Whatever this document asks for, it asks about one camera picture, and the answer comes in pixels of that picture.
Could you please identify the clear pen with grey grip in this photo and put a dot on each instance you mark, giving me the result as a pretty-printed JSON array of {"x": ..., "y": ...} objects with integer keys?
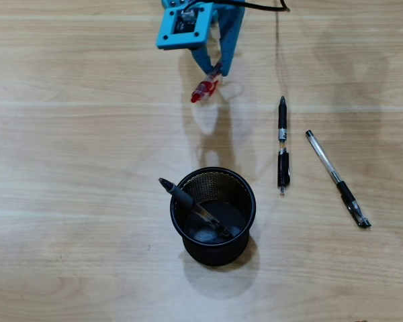
[{"x": 184, "y": 199}]

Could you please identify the red retractable pen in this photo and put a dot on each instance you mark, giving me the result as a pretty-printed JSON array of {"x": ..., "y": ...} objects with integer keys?
[{"x": 203, "y": 89}]

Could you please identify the clear capped black gel pen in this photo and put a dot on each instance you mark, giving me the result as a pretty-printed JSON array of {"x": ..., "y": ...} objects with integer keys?
[{"x": 345, "y": 192}]

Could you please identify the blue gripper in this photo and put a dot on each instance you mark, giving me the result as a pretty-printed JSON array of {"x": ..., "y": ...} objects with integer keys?
[{"x": 231, "y": 40}]

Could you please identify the wrist camera on blue mount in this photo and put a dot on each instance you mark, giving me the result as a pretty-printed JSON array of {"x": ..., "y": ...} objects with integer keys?
[{"x": 183, "y": 27}]

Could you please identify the black retractable pen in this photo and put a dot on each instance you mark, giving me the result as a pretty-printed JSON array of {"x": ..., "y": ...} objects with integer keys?
[{"x": 282, "y": 117}]

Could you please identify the black mesh pen holder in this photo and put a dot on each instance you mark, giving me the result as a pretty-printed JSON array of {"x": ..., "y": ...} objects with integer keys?
[{"x": 218, "y": 255}]

